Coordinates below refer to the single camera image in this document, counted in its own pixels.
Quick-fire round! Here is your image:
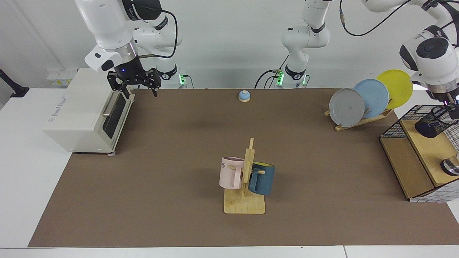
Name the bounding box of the yellow plate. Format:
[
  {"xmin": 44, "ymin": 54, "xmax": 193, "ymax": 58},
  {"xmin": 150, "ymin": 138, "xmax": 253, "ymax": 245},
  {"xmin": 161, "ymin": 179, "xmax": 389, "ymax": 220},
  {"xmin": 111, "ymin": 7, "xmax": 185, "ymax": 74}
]
[{"xmin": 377, "ymin": 69, "xmax": 413, "ymax": 110}]

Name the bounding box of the pink cup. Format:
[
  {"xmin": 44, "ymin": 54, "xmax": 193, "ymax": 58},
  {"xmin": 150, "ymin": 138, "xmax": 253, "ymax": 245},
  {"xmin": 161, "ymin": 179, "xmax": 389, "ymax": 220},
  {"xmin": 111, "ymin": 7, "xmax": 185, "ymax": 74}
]
[{"xmin": 219, "ymin": 157, "xmax": 245, "ymax": 190}]

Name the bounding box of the brown table cloth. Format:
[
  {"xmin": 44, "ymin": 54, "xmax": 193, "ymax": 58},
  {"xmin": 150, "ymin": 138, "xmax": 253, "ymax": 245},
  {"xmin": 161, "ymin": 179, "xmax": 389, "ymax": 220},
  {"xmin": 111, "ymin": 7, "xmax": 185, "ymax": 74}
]
[{"xmin": 28, "ymin": 88, "xmax": 459, "ymax": 248}]

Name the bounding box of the wooden plate rack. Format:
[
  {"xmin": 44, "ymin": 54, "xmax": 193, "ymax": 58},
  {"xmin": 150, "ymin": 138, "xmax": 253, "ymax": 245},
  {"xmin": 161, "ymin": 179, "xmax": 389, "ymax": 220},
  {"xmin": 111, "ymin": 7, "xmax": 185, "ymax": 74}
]
[{"xmin": 324, "ymin": 107, "xmax": 394, "ymax": 132}]

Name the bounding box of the dark blue cup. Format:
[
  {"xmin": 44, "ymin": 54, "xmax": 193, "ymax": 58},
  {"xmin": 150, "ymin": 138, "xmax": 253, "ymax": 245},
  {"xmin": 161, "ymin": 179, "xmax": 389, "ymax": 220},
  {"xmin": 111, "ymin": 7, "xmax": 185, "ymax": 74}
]
[{"xmin": 248, "ymin": 162, "xmax": 276, "ymax": 196}]

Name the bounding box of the grey plate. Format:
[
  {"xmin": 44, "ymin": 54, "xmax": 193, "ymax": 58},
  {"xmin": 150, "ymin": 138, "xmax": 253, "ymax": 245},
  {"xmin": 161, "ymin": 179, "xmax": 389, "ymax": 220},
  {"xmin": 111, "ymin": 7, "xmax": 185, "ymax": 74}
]
[{"xmin": 329, "ymin": 88, "xmax": 365, "ymax": 128}]

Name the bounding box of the light blue plate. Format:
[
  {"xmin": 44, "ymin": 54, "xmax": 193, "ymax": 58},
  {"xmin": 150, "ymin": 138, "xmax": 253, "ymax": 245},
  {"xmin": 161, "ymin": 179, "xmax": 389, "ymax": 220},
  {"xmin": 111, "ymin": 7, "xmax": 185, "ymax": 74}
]
[{"xmin": 353, "ymin": 79, "xmax": 389, "ymax": 119}]

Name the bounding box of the wooden cup stand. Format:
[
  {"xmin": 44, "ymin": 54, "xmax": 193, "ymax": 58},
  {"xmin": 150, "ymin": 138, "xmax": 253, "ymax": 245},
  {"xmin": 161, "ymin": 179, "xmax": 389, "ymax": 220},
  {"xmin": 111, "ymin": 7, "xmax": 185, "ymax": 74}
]
[{"xmin": 224, "ymin": 138, "xmax": 266, "ymax": 215}]

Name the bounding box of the black clamp stand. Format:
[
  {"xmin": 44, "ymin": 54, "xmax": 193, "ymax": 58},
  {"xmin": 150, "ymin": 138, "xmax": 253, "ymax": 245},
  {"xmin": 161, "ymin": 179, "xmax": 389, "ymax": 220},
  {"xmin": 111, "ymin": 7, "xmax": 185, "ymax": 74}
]
[{"xmin": 0, "ymin": 69, "xmax": 30, "ymax": 98}]

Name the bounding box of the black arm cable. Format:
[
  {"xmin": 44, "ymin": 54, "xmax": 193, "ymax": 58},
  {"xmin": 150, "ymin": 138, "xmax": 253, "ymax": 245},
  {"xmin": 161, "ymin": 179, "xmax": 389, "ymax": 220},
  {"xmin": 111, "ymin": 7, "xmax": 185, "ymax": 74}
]
[
  {"xmin": 138, "ymin": 0, "xmax": 179, "ymax": 59},
  {"xmin": 339, "ymin": 0, "xmax": 416, "ymax": 37}
]

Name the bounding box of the black mesh pen holder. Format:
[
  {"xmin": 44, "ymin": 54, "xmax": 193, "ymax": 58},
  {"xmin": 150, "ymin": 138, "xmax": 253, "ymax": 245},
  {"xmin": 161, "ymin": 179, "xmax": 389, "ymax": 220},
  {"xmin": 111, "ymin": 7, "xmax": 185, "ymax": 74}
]
[{"xmin": 415, "ymin": 106, "xmax": 459, "ymax": 139}]

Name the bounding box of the wire basket with wooden floor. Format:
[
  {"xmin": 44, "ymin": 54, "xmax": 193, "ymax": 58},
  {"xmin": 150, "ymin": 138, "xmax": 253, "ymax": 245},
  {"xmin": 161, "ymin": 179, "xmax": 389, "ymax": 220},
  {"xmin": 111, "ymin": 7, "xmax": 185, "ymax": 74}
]
[{"xmin": 379, "ymin": 105, "xmax": 459, "ymax": 200}]

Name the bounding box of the steel rimmed glass lid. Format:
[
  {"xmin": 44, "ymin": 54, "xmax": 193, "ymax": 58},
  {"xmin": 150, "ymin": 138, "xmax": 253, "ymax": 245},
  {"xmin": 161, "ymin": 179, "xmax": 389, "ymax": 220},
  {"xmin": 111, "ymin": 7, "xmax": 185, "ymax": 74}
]
[{"xmin": 441, "ymin": 152, "xmax": 459, "ymax": 176}]

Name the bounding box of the white grid-patterned board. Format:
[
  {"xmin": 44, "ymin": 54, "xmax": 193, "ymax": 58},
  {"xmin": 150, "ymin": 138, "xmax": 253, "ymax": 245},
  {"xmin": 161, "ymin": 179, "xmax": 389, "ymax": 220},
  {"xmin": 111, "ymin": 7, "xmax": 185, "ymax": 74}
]
[{"xmin": 409, "ymin": 186, "xmax": 459, "ymax": 203}]

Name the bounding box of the pale toaster oven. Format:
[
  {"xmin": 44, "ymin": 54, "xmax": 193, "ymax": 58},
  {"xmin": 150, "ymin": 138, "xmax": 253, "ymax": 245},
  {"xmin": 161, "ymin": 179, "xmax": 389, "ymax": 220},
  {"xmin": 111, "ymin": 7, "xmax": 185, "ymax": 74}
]
[{"xmin": 43, "ymin": 68, "xmax": 136, "ymax": 157}]

